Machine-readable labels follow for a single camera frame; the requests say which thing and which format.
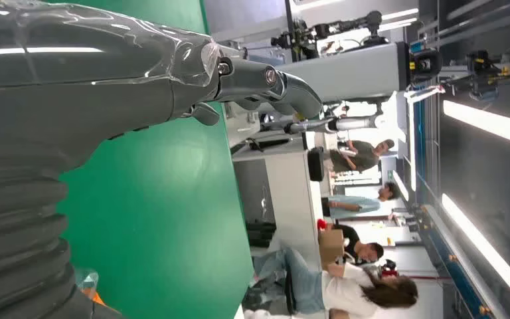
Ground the black camera rig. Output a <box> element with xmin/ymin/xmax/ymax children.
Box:
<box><xmin>270</xmin><ymin>10</ymin><xmax>390</xmax><ymax>60</ymax></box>

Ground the person in black shirt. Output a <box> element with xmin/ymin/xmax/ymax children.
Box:
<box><xmin>331</xmin><ymin>224</ymin><xmax>385</xmax><ymax>266</ymax></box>

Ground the long ceiling light strip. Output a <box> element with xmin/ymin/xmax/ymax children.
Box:
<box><xmin>442</xmin><ymin>100</ymin><xmax>510</xmax><ymax>151</ymax></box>
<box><xmin>441</xmin><ymin>193</ymin><xmax>510</xmax><ymax>306</ymax></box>

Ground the black camera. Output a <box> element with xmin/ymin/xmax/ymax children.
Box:
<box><xmin>408</xmin><ymin>48</ymin><xmax>444</xmax><ymax>83</ymax></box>

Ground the brown cardboard box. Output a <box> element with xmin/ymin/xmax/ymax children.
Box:
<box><xmin>317</xmin><ymin>229</ymin><xmax>345</xmax><ymax>270</ymax></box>

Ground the short ceiling light strip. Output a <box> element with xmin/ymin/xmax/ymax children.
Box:
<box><xmin>391</xmin><ymin>170</ymin><xmax>410</xmax><ymax>203</ymax></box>

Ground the person in light blue shirt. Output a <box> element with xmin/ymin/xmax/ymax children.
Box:
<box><xmin>321</xmin><ymin>181</ymin><xmax>400</xmax><ymax>220</ymax></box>

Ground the person in white hoodie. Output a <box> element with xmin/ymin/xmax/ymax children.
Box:
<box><xmin>244</xmin><ymin>247</ymin><xmax>420</xmax><ymax>319</ymax></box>

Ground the person in dark green shirt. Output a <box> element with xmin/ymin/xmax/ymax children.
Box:
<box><xmin>329</xmin><ymin>138</ymin><xmax>396</xmax><ymax>174</ymax></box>

